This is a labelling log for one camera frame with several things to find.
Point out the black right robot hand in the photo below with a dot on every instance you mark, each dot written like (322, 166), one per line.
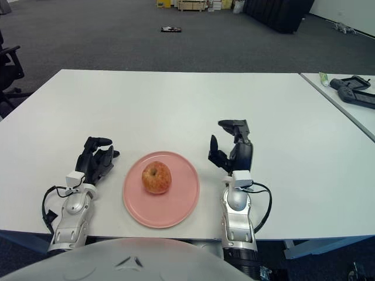
(243, 155)

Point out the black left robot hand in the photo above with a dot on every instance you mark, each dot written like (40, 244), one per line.
(89, 164)

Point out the red yellow apple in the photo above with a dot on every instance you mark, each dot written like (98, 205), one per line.
(156, 178)

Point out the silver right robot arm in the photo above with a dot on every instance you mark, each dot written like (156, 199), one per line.
(237, 219)

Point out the pink round plate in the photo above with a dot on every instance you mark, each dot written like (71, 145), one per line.
(181, 210)

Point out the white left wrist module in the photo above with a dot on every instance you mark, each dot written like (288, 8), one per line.
(74, 179)

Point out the grey robot torso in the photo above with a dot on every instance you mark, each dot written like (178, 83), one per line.
(117, 260)

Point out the green white tube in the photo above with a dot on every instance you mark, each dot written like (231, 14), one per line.
(323, 78)

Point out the black handheld controller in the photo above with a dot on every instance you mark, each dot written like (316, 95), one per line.
(338, 82)

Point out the black controller with screen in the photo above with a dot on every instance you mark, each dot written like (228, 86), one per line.
(350, 96)

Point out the black office chair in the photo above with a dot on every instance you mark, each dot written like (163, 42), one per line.
(7, 70)

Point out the black curtain partition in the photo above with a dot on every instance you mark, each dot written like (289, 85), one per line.
(276, 14)

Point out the black flat tray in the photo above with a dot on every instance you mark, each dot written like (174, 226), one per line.
(171, 29)

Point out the white plastic bag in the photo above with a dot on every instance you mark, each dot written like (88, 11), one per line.
(237, 7)

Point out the stack of cardboard boxes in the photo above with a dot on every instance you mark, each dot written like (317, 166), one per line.
(219, 4)

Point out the wooden crate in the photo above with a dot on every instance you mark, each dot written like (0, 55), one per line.
(190, 5)

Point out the black floor equipment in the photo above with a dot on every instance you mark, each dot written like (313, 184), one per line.
(355, 273)

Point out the small grey robot dog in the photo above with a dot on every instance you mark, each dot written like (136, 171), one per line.
(345, 27)

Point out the yellow box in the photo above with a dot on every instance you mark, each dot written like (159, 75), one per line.
(163, 3)

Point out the grey bin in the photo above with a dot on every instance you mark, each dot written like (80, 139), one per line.
(4, 6)

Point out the blue table frame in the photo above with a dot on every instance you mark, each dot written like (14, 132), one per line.
(322, 246)

